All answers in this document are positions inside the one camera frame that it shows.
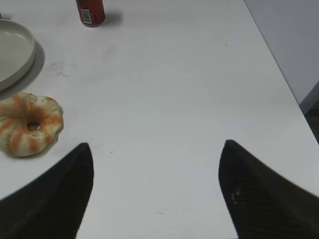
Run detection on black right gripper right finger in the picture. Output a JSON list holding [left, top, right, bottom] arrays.
[[218, 140, 319, 239]]

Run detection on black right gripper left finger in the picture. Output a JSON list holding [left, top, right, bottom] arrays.
[[0, 143, 94, 239]]

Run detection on beige round plate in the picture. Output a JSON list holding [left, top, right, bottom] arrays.
[[0, 19, 36, 90]]

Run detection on red soda can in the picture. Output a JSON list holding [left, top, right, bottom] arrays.
[[76, 0, 105, 26]]

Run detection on orange striped bagel bread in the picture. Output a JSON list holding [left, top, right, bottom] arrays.
[[0, 92, 63, 157]]

